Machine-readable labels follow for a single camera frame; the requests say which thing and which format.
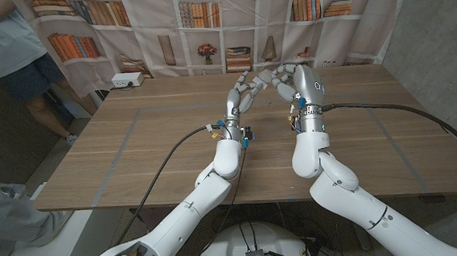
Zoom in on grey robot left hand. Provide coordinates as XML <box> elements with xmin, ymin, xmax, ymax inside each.
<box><xmin>220</xmin><ymin>68</ymin><xmax>273</xmax><ymax>141</ymax></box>

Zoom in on white bandage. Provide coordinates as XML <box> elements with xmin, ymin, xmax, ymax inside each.
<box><xmin>254</xmin><ymin>68</ymin><xmax>279</xmax><ymax>91</ymax></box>

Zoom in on printed bookshelf backdrop cloth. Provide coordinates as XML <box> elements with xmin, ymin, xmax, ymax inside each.
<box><xmin>11</xmin><ymin>0</ymin><xmax>422</xmax><ymax>104</ymax></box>

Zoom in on white power strip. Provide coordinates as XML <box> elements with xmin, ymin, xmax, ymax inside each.
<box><xmin>110</xmin><ymin>71</ymin><xmax>146</xmax><ymax>90</ymax></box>

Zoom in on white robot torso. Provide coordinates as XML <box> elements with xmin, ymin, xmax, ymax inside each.
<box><xmin>194</xmin><ymin>217</ymin><xmax>313</xmax><ymax>256</ymax></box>

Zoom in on white low platform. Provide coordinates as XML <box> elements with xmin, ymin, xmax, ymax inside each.
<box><xmin>0</xmin><ymin>175</ymin><xmax>128</xmax><ymax>256</ymax></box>

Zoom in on person in light blue shirt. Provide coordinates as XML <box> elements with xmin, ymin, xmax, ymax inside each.
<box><xmin>0</xmin><ymin>0</ymin><xmax>102</xmax><ymax>152</ymax></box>

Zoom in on person in grey trousers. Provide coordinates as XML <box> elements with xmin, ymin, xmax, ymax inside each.
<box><xmin>0</xmin><ymin>165</ymin><xmax>76</xmax><ymax>256</ymax></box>

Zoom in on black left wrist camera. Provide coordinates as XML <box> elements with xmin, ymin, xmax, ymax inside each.
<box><xmin>240</xmin><ymin>126</ymin><xmax>257</xmax><ymax>149</ymax></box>

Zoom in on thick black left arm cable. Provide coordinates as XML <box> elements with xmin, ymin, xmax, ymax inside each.
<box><xmin>107</xmin><ymin>121</ymin><xmax>237</xmax><ymax>246</ymax></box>

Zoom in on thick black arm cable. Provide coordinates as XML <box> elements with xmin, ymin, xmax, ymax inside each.
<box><xmin>321</xmin><ymin>94</ymin><xmax>457</xmax><ymax>183</ymax></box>
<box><xmin>107</xmin><ymin>121</ymin><xmax>237</xmax><ymax>246</ymax></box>

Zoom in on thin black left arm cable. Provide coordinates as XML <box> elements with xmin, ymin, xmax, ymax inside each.
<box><xmin>136</xmin><ymin>142</ymin><xmax>259</xmax><ymax>256</ymax></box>

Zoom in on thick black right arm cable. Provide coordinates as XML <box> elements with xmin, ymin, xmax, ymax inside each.
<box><xmin>321</xmin><ymin>94</ymin><xmax>457</xmax><ymax>183</ymax></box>

